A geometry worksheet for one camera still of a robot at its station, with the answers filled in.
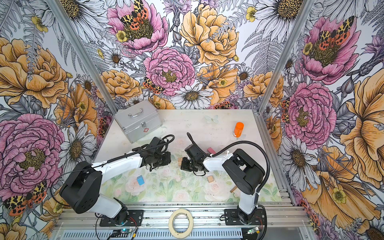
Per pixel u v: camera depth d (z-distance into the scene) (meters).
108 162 0.51
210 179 0.87
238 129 1.02
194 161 0.73
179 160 0.94
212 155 0.63
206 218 0.76
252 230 0.72
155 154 0.72
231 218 0.74
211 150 0.96
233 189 0.83
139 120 0.96
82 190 0.44
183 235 0.68
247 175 0.49
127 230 0.71
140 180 0.87
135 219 0.73
